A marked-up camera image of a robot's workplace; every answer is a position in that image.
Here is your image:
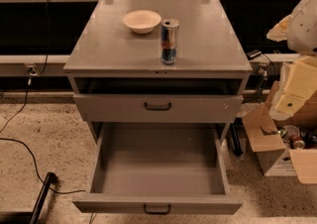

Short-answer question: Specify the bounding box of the red bull can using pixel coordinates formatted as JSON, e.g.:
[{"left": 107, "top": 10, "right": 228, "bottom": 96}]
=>
[{"left": 160, "top": 19, "right": 180, "bottom": 65}]

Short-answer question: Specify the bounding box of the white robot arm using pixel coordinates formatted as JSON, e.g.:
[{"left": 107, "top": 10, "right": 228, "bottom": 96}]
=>
[{"left": 266, "top": 0, "right": 317, "bottom": 121}]

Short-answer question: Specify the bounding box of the grey drawer cabinet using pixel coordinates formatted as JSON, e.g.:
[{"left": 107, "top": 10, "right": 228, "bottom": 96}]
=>
[{"left": 62, "top": 0, "right": 254, "bottom": 143}]

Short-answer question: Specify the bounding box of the closed grey upper drawer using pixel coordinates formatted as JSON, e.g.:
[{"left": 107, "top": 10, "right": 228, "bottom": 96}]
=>
[{"left": 73, "top": 94, "right": 243, "bottom": 123}]

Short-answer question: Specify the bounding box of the open grey lower drawer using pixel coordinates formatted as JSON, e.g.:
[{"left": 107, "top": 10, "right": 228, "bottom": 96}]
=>
[{"left": 73, "top": 123, "right": 243, "bottom": 215}]

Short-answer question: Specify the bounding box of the can in cardboard box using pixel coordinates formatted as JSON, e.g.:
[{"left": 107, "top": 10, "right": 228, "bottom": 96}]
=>
[{"left": 289, "top": 135, "right": 305, "bottom": 150}]

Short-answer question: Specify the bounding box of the white bowl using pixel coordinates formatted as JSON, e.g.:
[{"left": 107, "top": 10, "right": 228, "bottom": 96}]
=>
[{"left": 123, "top": 10, "right": 161, "bottom": 35}]

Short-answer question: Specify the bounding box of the small black device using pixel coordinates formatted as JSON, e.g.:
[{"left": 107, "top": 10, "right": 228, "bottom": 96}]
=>
[{"left": 246, "top": 50, "right": 262, "bottom": 60}]

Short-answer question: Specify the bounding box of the black bar on floor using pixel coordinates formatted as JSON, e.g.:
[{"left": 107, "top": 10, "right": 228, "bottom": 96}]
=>
[{"left": 29, "top": 172, "right": 56, "bottom": 224}]

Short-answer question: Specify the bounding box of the cardboard box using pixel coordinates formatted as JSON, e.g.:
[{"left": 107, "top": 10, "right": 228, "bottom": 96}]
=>
[{"left": 242, "top": 81, "right": 317, "bottom": 184}]

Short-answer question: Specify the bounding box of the black floor cable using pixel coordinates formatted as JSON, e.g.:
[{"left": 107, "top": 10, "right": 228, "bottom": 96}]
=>
[{"left": 0, "top": 78, "right": 87, "bottom": 196}]

